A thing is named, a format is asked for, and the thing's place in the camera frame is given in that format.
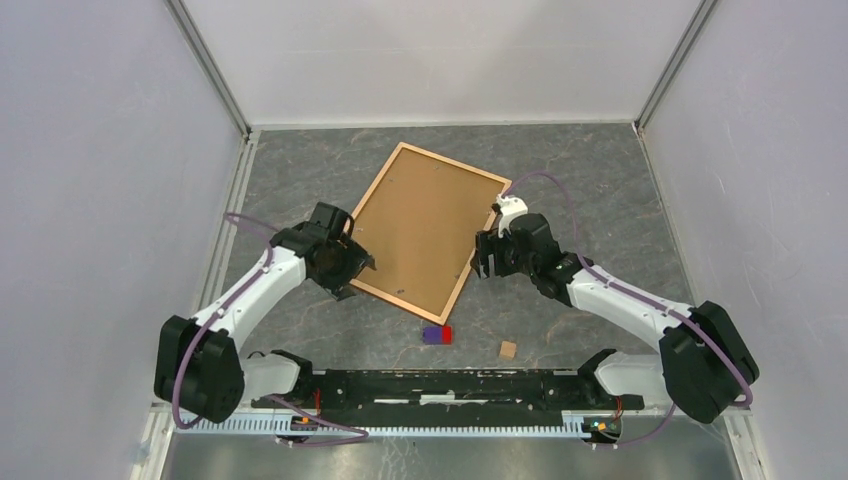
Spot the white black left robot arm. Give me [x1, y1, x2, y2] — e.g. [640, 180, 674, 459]
[153, 202, 375, 429]

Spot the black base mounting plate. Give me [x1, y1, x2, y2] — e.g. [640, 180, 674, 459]
[283, 369, 645, 427]

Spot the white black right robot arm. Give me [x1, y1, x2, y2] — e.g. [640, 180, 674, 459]
[470, 194, 760, 423]

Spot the purple red block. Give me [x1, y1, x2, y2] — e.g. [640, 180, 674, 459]
[422, 326, 454, 345]

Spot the wooden picture frame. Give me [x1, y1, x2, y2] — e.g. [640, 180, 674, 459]
[345, 141, 513, 327]

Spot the brown backing board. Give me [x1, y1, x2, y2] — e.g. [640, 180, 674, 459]
[354, 148, 506, 318]

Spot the small wooden cube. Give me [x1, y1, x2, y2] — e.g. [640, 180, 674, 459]
[498, 341, 517, 360]

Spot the white slotted cable duct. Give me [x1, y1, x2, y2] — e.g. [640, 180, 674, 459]
[182, 411, 590, 440]

